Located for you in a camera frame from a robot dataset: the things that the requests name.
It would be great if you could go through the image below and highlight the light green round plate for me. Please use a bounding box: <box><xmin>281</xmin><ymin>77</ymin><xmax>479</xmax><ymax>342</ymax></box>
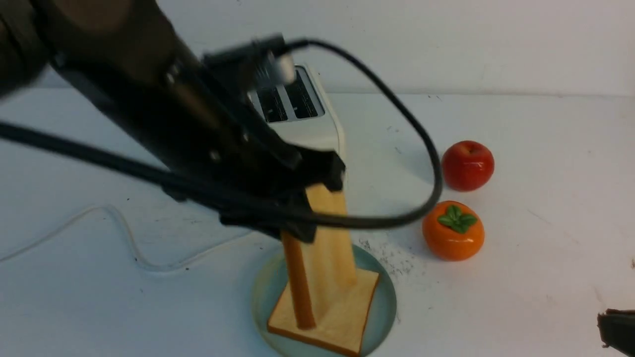
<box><xmin>251</xmin><ymin>245</ymin><xmax>397</xmax><ymax>357</ymax></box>

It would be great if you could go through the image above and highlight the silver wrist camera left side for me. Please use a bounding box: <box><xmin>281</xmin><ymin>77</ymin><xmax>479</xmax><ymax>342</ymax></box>
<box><xmin>202</xmin><ymin>33</ymin><xmax>297</xmax><ymax>93</ymax></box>

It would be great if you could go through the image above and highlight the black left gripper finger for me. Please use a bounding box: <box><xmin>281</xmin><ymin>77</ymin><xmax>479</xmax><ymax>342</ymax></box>
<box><xmin>597</xmin><ymin>309</ymin><xmax>635</xmax><ymax>355</ymax></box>

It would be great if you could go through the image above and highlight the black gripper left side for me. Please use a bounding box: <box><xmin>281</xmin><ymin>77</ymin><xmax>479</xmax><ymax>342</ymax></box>
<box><xmin>163</xmin><ymin>100</ymin><xmax>346</xmax><ymax>244</ymax></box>

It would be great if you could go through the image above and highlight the white two-slot toaster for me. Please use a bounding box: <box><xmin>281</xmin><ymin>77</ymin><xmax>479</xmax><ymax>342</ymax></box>
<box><xmin>248</xmin><ymin>63</ymin><xmax>346</xmax><ymax>160</ymax></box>

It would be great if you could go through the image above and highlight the black cable left side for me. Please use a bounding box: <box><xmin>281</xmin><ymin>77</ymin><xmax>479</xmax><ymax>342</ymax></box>
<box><xmin>0</xmin><ymin>39</ymin><xmax>444</xmax><ymax>231</ymax></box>

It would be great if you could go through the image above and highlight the orange persimmon with green leaf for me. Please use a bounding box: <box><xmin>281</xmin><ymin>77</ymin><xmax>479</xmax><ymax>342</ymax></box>
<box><xmin>422</xmin><ymin>200</ymin><xmax>486</xmax><ymax>261</ymax></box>

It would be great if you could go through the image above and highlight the white toaster power cord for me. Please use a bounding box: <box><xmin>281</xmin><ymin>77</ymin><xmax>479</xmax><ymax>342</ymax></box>
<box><xmin>0</xmin><ymin>204</ymin><xmax>254</xmax><ymax>272</ymax></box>

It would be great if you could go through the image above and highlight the red apple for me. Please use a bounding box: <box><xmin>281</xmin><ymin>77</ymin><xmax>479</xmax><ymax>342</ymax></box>
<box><xmin>442</xmin><ymin>140</ymin><xmax>495</xmax><ymax>192</ymax></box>

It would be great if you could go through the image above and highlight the toast slice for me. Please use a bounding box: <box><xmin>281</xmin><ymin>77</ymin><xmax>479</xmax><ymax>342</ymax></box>
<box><xmin>267</xmin><ymin>269</ymin><xmax>380</xmax><ymax>357</ymax></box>
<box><xmin>281</xmin><ymin>184</ymin><xmax>359</xmax><ymax>330</ymax></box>

